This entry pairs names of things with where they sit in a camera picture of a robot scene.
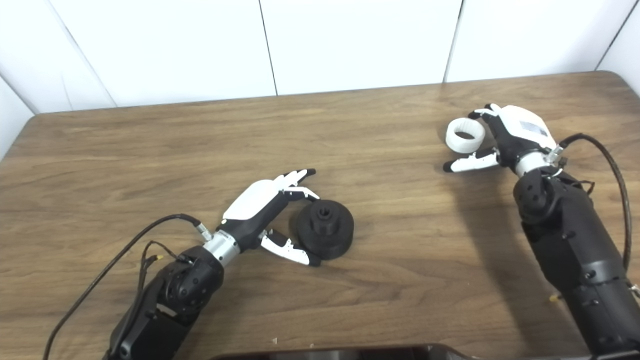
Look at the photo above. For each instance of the round black plastic part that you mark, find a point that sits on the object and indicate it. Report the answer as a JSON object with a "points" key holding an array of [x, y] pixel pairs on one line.
{"points": [[330, 235]]}

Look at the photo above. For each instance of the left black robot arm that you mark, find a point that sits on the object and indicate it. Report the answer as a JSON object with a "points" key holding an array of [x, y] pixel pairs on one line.
{"points": [[185, 290]]}

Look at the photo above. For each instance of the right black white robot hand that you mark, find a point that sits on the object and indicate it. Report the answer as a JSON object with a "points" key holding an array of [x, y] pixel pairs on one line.
{"points": [[520, 130]]}

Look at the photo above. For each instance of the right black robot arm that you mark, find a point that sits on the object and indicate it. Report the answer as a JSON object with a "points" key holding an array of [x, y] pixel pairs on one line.
{"points": [[565, 240]]}

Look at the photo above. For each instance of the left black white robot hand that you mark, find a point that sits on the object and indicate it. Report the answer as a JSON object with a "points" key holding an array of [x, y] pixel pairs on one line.
{"points": [[252, 202]]}

